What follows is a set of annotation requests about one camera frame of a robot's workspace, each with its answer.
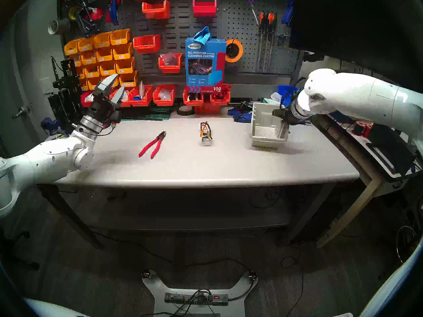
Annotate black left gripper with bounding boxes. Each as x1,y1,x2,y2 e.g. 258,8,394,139
87,74,126,125

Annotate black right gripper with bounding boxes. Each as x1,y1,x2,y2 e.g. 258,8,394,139
272,107,298,126

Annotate beige plastic storage bin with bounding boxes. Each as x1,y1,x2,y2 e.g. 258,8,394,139
251,102,290,148

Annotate red-handled pliers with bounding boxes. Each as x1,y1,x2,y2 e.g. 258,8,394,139
138,130,167,159

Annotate orange black safety glasses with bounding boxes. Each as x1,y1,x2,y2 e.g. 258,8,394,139
200,122,213,146

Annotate green white Kimtech wipes box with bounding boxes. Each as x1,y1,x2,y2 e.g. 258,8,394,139
261,92,284,105

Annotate blue cleaning cloths box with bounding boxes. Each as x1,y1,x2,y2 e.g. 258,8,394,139
185,37,227,93

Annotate yellow bin labelled M4 HEX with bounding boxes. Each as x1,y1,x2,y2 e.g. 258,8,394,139
119,71,138,88

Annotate yellow bin labelled M3-8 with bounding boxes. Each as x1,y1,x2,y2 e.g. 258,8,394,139
99,60,118,76

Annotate blue plastic bin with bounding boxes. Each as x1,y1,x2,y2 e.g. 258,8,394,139
278,85,299,104

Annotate yellow bin labelled M3-6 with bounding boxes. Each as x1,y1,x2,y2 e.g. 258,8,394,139
116,57,135,74

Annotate yellow bin labelled M4-6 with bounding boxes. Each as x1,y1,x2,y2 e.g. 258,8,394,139
96,46,115,62

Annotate yellow bin labelled M3-4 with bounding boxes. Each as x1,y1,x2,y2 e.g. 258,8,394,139
113,43,133,60

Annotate plain blue bar clamp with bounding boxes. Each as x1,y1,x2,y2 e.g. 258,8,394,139
228,108,253,123

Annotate black metal stand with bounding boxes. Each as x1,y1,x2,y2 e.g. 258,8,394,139
46,59,85,125

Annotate green cutting mat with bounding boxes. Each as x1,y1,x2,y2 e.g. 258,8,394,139
121,112,172,122

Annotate yellow bin labelled M3X6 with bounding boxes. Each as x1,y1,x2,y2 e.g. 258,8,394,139
110,28,131,45

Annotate yellow bin labelled M3X5 BAG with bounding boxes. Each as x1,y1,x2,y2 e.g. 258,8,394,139
78,37,96,52

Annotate yellow bin labelled M3X5X4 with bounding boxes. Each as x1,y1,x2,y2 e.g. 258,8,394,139
64,39,81,55

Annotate black soldering iron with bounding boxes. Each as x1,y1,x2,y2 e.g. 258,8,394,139
50,55,61,81

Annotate grey C-clamp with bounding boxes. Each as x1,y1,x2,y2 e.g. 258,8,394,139
75,0,105,39

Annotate orange tape roll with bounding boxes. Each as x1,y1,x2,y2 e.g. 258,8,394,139
225,39,244,63

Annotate grey perforated pegboard panel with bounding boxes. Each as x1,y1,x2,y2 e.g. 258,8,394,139
56,0,134,89
221,0,299,77

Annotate blue bench vise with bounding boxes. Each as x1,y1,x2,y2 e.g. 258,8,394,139
40,117,62,137

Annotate dark louvered bin panel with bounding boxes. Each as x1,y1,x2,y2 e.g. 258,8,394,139
132,0,222,76

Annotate orange black screwdriver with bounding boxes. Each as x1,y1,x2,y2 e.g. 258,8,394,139
271,13,277,72
265,12,272,72

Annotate blue spring clamps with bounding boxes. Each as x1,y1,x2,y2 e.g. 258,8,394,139
281,0,295,27

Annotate blue microfiber cloth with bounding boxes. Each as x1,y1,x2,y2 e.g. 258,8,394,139
193,26,211,44

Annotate black flat tray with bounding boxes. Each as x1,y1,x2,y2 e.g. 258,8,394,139
365,123,417,182

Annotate black monitor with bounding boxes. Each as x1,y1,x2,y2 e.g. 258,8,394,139
289,0,423,94

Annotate beige wooden side table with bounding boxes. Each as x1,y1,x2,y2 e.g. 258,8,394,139
312,113,397,248

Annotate black power strip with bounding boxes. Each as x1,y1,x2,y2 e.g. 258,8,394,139
164,292,229,306

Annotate black cable with metal plug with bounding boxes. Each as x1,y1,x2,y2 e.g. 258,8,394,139
280,77,306,109

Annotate black braided cable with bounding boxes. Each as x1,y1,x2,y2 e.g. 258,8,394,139
89,122,116,137

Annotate silver duct tape roll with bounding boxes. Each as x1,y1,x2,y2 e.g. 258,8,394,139
47,18,71,35

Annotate red wire spools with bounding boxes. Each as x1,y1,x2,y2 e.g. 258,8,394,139
352,122,372,138

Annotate silver door handle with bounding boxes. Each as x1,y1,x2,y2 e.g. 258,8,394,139
12,103,33,119

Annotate purple-handled scissors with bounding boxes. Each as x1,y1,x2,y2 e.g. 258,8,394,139
241,0,259,26

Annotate grey workbench frame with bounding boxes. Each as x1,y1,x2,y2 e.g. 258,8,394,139
38,184,337,249

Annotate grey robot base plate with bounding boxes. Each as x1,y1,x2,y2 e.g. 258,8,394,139
141,269,258,317

